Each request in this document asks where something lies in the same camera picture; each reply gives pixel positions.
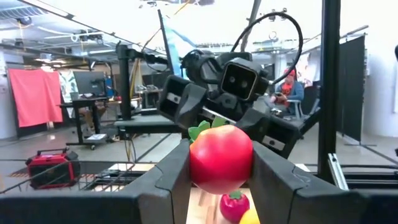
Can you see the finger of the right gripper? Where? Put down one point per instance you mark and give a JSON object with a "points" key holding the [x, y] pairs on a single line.
{"points": [[273, 137], [177, 102]]}

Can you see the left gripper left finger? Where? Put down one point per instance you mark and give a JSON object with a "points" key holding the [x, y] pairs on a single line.
{"points": [[93, 208]]}

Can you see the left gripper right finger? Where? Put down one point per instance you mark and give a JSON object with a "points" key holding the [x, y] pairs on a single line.
{"points": [[311, 205]]}

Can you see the dark red round toy fruit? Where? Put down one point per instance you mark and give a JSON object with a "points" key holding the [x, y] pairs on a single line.
{"points": [[220, 158]]}

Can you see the orange toy citrus fruit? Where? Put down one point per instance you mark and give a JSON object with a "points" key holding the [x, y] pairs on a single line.
{"points": [[250, 218]]}

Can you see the red toy tomato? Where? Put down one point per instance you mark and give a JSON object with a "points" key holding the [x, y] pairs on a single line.
{"points": [[233, 207]]}

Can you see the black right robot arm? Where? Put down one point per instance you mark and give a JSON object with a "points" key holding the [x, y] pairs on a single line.
{"points": [[199, 67]]}

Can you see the grey platform table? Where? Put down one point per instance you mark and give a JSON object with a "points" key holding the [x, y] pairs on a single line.
{"points": [[146, 124]]}

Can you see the white chair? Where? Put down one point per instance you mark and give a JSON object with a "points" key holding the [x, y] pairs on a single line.
{"points": [[298, 107]]}

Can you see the person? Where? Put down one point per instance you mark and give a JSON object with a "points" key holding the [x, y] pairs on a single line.
{"points": [[287, 90]]}

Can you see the light blue banner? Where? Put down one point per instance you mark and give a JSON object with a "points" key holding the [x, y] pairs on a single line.
{"points": [[174, 53]]}

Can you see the black pole stand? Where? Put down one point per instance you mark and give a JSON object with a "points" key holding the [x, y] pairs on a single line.
{"points": [[125, 87]]}

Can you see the red black tool box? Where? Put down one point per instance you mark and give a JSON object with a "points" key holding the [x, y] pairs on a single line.
{"points": [[49, 169]]}

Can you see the dark desk monitor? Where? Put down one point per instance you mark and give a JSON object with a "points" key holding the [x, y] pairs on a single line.
{"points": [[90, 82]]}

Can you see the black divider panel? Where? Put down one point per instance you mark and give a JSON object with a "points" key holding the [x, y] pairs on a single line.
{"points": [[351, 87]]}

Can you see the black desk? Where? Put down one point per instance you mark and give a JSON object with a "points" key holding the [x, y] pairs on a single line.
{"points": [[84, 102]]}

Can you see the orange-red hanging cloth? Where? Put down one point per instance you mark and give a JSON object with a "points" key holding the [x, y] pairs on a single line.
{"points": [[35, 96]]}

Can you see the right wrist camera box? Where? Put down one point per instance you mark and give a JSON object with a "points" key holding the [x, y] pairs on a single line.
{"points": [[239, 81]]}

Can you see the silver frame bracket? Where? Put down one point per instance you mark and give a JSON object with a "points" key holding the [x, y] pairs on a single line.
{"points": [[337, 171]]}

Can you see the black table frame rails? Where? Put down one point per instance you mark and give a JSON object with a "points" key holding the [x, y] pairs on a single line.
{"points": [[373, 180]]}

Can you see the black frame upright post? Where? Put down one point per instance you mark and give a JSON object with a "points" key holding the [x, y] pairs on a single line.
{"points": [[329, 93]]}

